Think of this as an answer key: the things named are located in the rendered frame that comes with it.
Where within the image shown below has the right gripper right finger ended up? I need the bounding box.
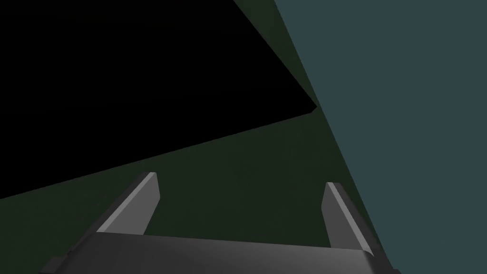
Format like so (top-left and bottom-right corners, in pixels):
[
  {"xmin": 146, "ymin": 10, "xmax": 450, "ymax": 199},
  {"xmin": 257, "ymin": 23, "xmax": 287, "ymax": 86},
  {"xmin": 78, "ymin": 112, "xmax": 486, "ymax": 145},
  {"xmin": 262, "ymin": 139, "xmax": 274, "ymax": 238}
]
[{"xmin": 321, "ymin": 181, "xmax": 387, "ymax": 259}]

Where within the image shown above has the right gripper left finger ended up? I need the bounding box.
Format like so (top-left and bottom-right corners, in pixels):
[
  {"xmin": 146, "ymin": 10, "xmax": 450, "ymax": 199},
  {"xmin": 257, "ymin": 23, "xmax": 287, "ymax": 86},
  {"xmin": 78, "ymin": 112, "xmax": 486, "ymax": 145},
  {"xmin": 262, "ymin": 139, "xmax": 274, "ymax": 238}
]
[{"xmin": 67, "ymin": 171, "xmax": 161, "ymax": 254}]

